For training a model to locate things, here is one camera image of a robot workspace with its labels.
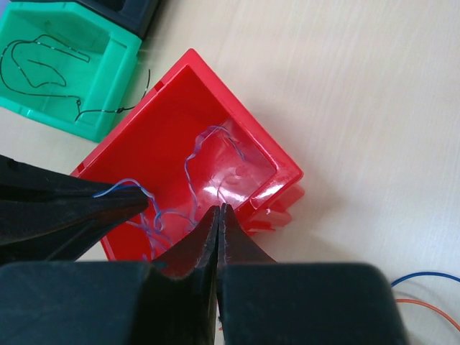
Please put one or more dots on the black bin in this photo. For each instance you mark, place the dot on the black bin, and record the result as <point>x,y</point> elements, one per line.
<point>86,23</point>

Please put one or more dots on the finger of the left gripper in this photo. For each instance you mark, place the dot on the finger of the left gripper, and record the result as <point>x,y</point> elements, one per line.
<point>37,202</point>
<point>52,239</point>

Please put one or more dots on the green bin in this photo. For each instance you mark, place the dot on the green bin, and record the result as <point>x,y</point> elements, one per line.
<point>64,85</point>

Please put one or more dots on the red bin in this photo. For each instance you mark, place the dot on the red bin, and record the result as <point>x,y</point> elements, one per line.
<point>192,144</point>

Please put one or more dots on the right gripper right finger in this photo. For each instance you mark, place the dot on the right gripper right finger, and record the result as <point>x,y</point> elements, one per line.
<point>248,294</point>

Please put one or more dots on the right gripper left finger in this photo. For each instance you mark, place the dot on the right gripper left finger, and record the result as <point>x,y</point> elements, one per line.
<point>179,294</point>

